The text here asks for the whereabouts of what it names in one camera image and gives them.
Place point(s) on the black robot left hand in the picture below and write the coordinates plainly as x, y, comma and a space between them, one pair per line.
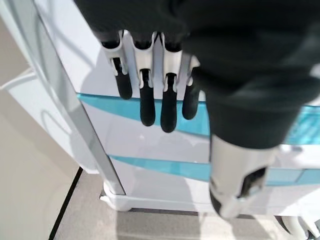
237, 62

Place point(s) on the white medical cart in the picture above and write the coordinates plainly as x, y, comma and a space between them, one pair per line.
105, 155

